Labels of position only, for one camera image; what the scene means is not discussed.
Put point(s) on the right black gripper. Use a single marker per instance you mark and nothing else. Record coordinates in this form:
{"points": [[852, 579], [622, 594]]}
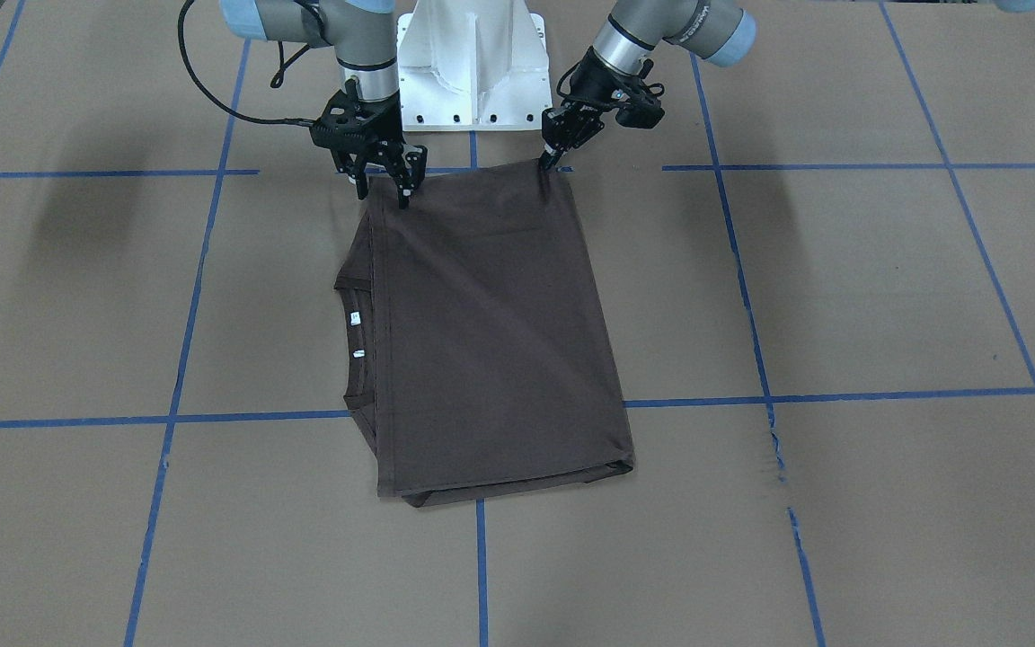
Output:
{"points": [[380, 155]]}

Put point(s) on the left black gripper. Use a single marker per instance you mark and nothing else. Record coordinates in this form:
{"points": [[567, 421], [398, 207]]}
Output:
{"points": [[591, 97]]}

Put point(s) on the dark brown t-shirt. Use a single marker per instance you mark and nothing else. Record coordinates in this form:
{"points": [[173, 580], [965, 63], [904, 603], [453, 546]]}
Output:
{"points": [[479, 358]]}

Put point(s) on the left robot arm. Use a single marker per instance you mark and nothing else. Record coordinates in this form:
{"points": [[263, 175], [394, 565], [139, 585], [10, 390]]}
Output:
{"points": [[719, 32]]}

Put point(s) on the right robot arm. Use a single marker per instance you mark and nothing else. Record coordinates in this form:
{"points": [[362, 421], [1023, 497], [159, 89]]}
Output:
{"points": [[362, 35]]}

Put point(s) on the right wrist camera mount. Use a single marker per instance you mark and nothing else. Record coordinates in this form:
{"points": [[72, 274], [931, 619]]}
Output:
{"points": [[341, 125]]}

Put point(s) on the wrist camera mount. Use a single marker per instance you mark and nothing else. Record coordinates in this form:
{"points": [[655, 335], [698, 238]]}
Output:
{"points": [[341, 125], [638, 104]]}

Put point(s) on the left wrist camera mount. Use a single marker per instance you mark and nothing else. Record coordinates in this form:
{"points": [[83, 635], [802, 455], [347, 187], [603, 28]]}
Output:
{"points": [[638, 104]]}

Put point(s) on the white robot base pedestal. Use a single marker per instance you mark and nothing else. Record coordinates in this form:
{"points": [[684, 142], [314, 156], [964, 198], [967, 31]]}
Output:
{"points": [[472, 65]]}

